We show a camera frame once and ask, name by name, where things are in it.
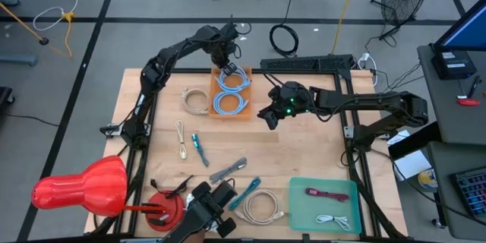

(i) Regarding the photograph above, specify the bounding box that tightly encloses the white paper sheet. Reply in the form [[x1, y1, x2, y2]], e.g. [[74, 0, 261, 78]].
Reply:
[[393, 148, 434, 182]]

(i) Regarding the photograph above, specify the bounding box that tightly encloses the keyboard with coloured keys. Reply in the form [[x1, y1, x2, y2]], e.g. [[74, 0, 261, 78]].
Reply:
[[450, 165, 486, 224]]

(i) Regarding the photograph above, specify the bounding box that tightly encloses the short white cable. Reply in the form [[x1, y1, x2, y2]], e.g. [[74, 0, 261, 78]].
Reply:
[[314, 213, 352, 232]]

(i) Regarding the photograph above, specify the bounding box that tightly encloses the black coiled floor cable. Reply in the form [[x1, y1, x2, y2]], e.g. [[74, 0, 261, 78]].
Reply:
[[268, 24, 300, 58]]

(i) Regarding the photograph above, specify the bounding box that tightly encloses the black computer monitor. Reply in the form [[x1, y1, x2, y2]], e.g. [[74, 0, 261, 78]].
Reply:
[[432, 0, 486, 52]]

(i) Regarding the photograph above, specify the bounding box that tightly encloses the round blue yellow object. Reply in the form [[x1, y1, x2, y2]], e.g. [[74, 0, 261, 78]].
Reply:
[[416, 167, 439, 191]]

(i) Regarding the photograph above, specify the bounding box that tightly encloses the short beige cable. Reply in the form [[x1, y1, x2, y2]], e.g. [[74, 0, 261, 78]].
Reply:
[[175, 119, 188, 160]]

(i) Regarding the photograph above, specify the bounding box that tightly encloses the red desk lamp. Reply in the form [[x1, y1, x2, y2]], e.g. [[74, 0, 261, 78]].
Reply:
[[30, 154, 187, 232]]

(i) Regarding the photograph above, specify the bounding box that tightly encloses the yellow hanging cable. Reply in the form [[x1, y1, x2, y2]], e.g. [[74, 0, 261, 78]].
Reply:
[[330, 0, 362, 56]]

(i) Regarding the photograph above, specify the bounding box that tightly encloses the light blue cable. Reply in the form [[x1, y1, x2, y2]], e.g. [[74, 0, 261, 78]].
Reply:
[[214, 66, 252, 94], [212, 90, 250, 116]]

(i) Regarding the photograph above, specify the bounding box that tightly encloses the magenta cable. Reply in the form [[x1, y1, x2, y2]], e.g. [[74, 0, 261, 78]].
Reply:
[[305, 187, 350, 203]]

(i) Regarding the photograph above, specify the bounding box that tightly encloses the white power adapter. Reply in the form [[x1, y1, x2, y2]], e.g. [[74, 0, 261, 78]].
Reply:
[[355, 52, 380, 87]]

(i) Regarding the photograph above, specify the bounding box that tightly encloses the yellow rod with black foot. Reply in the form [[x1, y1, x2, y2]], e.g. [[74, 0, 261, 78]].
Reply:
[[0, 2, 69, 58]]

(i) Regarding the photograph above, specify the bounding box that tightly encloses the teal black braided cable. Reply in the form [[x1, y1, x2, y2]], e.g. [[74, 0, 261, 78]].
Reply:
[[227, 176, 262, 212]]

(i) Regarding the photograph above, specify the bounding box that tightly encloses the orange plastic bin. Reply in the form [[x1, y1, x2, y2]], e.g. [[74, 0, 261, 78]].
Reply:
[[207, 66, 254, 120]]

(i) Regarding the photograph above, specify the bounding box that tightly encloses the grey stand base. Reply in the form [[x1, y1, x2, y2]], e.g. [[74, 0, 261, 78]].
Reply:
[[0, 52, 39, 68]]

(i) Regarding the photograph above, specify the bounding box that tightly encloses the black caster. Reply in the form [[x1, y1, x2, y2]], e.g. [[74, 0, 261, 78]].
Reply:
[[0, 86, 16, 108]]

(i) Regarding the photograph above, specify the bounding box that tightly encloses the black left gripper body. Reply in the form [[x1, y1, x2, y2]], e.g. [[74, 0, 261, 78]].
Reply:
[[210, 37, 241, 78]]

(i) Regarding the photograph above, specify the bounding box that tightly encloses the red tool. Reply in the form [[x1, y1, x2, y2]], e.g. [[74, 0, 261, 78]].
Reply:
[[456, 97, 481, 108]]

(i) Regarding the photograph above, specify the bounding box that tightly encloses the black and white braided cable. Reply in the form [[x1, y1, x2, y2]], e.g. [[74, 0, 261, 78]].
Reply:
[[209, 156, 248, 185]]

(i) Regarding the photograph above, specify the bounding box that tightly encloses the dark grey desk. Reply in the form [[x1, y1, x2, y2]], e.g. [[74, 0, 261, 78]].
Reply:
[[427, 140, 486, 242]]

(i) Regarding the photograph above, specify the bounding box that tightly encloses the black lamp power cord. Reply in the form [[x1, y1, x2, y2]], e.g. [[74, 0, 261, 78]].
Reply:
[[150, 174, 194, 200]]

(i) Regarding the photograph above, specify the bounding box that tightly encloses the white floor cable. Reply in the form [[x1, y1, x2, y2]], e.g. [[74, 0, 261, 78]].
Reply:
[[32, 0, 80, 32]]

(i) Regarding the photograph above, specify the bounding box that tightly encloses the small black computer box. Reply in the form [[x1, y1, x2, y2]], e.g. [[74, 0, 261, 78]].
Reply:
[[431, 49, 478, 81]]

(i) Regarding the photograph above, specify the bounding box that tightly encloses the black pen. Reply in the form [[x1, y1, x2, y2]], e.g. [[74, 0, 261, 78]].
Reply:
[[467, 74, 482, 99]]

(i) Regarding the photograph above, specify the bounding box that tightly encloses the short teal braided cable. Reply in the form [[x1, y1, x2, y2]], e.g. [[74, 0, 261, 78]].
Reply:
[[191, 132, 210, 169]]

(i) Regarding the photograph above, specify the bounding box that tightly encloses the black handheld device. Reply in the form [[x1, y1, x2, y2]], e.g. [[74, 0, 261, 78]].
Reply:
[[161, 181, 238, 243]]

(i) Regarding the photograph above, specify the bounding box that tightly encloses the green plastic tray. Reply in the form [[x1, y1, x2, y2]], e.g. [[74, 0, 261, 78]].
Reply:
[[287, 176, 363, 235]]

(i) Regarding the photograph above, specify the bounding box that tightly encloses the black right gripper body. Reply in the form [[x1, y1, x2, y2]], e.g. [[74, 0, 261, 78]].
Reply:
[[257, 103, 285, 131]]

